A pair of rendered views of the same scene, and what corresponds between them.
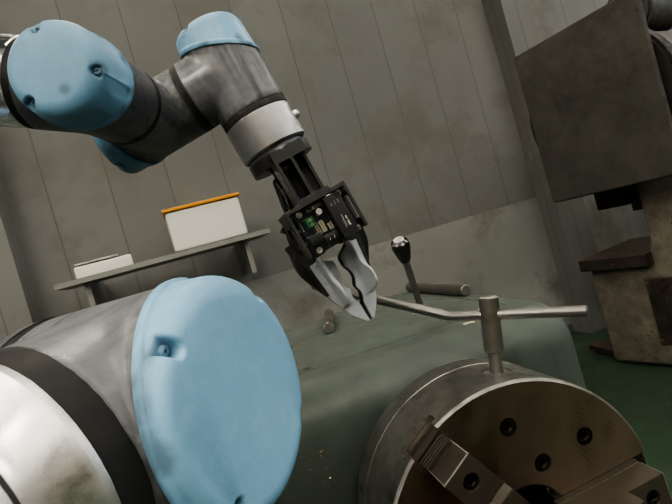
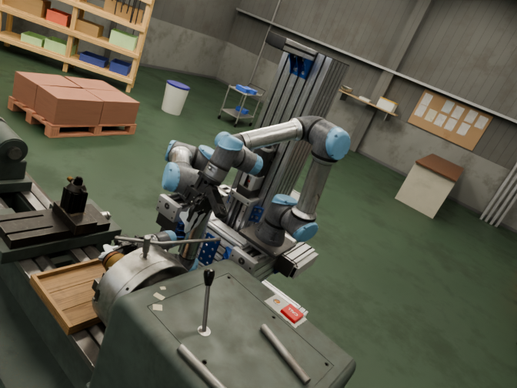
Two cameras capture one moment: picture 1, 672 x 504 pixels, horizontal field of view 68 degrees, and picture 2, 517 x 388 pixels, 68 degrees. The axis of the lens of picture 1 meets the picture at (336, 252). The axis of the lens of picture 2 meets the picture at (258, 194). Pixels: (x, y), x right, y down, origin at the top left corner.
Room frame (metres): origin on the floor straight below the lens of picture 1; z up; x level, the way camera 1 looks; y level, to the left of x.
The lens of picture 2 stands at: (1.47, -0.73, 2.01)
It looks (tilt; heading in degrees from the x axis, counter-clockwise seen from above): 22 degrees down; 132
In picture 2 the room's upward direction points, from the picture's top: 23 degrees clockwise
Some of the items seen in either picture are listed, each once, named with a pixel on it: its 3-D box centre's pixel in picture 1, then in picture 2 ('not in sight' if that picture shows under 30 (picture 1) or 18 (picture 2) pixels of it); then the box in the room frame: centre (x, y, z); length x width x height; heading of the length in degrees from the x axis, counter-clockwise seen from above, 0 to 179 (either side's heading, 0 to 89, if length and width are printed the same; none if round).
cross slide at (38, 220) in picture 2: not in sight; (55, 223); (-0.06, -0.22, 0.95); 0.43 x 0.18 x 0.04; 102
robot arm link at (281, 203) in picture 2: not in sight; (282, 209); (0.45, 0.59, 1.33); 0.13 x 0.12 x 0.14; 177
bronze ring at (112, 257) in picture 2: not in sight; (118, 265); (0.42, -0.14, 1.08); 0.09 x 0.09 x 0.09; 13
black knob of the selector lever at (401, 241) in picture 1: (401, 250); (208, 276); (0.85, -0.11, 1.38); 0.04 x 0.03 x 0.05; 12
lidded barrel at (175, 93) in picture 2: not in sight; (175, 98); (-5.14, 3.19, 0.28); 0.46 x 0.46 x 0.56
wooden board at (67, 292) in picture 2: not in sight; (94, 289); (0.32, -0.16, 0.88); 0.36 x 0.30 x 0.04; 102
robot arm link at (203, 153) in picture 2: not in sight; (205, 160); (-0.04, 0.43, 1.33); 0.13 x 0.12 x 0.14; 61
